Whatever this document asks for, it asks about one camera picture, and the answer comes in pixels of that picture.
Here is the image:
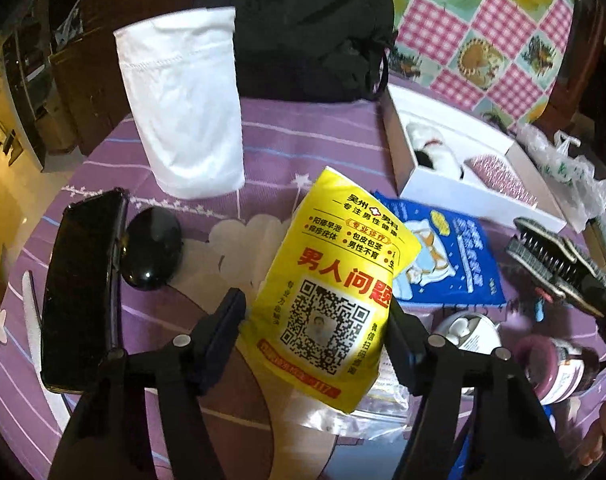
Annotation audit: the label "person's right hand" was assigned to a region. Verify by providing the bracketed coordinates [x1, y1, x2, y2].
[580, 390, 606, 466]

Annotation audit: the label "white cardboard box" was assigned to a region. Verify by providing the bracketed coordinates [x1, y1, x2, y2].
[379, 82, 568, 233]

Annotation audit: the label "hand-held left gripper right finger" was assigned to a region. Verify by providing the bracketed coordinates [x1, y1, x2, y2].
[385, 300, 568, 480]

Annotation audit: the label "flat transparent plastic pouch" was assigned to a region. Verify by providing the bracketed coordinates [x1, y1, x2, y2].
[303, 350, 471, 441]

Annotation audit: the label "blue tissue packet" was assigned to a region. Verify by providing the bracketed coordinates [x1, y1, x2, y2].
[373, 190, 508, 308]

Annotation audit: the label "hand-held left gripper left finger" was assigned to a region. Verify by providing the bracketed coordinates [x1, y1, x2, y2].
[48, 287, 247, 480]

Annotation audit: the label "white round container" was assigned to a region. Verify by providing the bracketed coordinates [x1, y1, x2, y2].
[433, 310, 504, 353]

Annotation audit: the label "black backpack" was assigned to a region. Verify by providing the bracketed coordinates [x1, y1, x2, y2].
[193, 0, 398, 103]

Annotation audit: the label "clear white plastic bag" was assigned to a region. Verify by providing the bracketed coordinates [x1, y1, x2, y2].
[518, 122, 606, 233]

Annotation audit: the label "pink checkered printed tablecloth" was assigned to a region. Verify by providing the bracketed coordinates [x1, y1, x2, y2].
[390, 0, 584, 133]

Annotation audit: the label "purple striped blanket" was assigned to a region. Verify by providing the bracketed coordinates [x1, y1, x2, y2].
[0, 95, 606, 480]

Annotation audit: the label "purple lidded jar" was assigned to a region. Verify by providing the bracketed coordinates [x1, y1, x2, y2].
[513, 335, 606, 406]

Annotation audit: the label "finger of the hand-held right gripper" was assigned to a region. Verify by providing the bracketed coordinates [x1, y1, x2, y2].
[505, 239, 606, 311]
[514, 216, 591, 267]

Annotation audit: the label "white folded cloth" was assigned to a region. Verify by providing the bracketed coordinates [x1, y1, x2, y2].
[114, 6, 246, 200]

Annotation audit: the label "glossy black oval case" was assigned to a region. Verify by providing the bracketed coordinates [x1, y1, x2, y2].
[119, 206, 184, 291]

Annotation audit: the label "pink patterned soft item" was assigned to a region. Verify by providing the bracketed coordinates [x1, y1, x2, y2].
[468, 154, 541, 208]

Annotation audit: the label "brown wooden cabinet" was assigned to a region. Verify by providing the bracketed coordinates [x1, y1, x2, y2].
[50, 10, 148, 156]

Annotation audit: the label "black smartphone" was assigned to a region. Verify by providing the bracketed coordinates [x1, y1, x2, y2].
[40, 187, 130, 395]

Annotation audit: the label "white and black sock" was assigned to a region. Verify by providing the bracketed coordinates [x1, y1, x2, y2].
[405, 122, 466, 181]

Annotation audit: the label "yellow tissue packet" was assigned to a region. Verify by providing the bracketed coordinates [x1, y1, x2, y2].
[234, 166, 422, 415]

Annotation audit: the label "dark wooden furniture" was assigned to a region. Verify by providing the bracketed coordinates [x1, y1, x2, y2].
[533, 5, 606, 136]

